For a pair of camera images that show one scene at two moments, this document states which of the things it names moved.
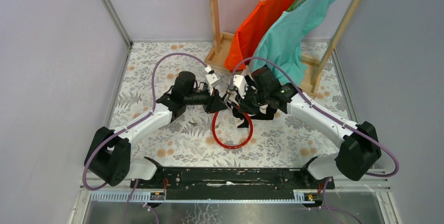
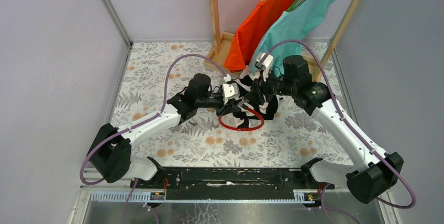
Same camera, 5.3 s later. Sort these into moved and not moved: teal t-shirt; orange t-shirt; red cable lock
Moved: red cable lock
Not moved: orange t-shirt; teal t-shirt
